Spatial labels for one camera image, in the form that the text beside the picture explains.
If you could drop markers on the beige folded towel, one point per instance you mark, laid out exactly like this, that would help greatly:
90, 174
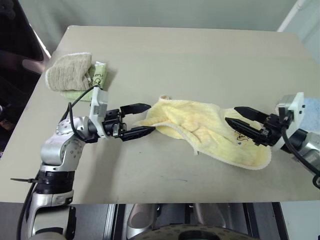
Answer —
67, 72

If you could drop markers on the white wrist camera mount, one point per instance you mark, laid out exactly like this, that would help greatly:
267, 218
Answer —
298, 110
98, 102

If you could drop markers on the black metal frame bar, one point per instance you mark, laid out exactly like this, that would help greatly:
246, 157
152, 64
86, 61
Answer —
117, 220
265, 220

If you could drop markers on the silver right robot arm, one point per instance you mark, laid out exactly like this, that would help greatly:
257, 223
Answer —
311, 147

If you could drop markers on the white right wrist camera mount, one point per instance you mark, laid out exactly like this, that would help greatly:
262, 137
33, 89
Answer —
298, 110

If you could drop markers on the yellow terry towel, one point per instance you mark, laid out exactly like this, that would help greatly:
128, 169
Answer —
200, 117

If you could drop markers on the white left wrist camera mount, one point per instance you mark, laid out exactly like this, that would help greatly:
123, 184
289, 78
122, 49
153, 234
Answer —
98, 102

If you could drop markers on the white wall conduit strip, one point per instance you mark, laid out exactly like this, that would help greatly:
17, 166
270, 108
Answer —
291, 15

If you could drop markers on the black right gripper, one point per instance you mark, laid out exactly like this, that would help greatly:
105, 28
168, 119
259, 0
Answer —
272, 131

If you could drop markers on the green folded towel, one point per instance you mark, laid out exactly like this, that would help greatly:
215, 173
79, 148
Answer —
100, 72

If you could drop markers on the blue towel with pale edge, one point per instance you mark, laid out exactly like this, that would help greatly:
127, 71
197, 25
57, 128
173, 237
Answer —
312, 112

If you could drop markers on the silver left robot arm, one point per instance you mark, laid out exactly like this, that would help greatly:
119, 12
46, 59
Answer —
57, 150

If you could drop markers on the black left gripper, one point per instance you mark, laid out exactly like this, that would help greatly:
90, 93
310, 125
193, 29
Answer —
112, 123

